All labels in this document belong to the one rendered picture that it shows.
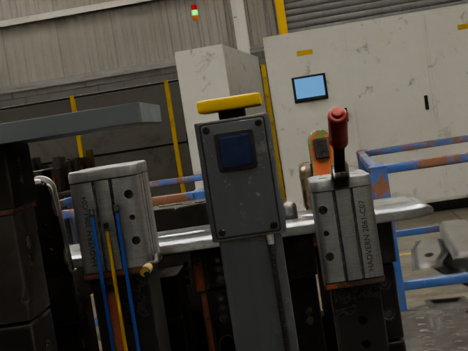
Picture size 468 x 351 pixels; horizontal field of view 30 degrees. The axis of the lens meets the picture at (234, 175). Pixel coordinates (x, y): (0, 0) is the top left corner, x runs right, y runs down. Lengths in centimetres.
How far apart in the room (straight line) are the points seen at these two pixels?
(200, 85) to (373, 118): 179
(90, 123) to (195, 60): 822
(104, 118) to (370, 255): 35
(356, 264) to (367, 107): 793
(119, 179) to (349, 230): 26
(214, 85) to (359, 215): 800
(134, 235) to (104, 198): 5
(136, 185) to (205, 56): 801
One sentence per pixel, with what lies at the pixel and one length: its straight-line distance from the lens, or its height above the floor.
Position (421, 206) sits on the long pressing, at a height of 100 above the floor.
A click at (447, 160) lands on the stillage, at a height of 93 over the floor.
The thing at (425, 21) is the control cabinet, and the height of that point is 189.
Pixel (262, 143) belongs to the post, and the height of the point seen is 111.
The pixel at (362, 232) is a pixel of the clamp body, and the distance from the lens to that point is 97.
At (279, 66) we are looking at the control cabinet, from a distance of 891.
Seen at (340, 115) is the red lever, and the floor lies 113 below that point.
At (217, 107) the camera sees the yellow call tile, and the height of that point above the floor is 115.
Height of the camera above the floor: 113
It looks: 3 degrees down
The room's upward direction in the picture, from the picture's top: 9 degrees counter-clockwise
